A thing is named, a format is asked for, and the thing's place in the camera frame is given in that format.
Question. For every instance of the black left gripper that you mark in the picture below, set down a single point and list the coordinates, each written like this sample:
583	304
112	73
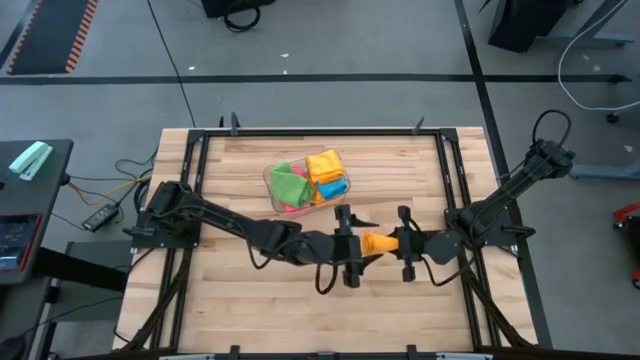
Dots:
350	245

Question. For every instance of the tablet with red case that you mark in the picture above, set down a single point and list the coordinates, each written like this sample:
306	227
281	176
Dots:
17	242

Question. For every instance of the clear plastic bin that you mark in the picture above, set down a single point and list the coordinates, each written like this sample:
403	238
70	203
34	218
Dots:
290	212

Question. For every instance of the red cart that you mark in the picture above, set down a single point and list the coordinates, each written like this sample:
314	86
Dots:
627	215

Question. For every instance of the blue microfiber towel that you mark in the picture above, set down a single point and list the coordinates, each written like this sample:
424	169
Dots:
331	188

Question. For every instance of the black desk base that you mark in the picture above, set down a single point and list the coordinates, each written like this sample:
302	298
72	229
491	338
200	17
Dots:
520	22

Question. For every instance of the black metal table frame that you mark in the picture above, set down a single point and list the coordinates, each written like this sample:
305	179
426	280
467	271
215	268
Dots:
320	132

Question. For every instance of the mint green stapler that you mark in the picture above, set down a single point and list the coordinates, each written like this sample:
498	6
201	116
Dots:
31	160

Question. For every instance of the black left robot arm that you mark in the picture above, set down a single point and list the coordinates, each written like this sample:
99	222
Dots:
240	227

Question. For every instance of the black floor mat orange edge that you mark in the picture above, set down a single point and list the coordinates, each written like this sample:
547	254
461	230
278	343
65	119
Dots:
50	35

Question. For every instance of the black side desk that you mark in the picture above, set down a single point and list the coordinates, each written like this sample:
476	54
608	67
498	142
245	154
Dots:
35	200

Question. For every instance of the black power adapter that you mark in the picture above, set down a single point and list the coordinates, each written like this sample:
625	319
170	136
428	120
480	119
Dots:
100	217

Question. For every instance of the grey desk foot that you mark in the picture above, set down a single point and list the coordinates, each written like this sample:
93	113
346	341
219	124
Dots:
605	171

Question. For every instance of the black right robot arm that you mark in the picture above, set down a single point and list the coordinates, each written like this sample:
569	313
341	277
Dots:
500	200

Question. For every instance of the green microfiber towel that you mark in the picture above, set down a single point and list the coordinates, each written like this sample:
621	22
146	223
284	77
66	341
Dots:
290	185

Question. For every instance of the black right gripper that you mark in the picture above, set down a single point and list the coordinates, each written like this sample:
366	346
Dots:
407	245

